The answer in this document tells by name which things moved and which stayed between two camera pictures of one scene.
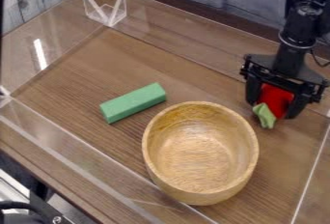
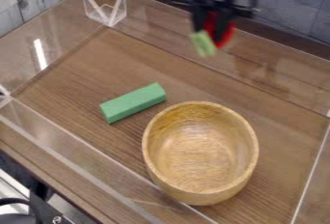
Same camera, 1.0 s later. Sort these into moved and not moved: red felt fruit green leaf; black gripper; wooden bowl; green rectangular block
Moved: red felt fruit green leaf; black gripper
Not moved: green rectangular block; wooden bowl
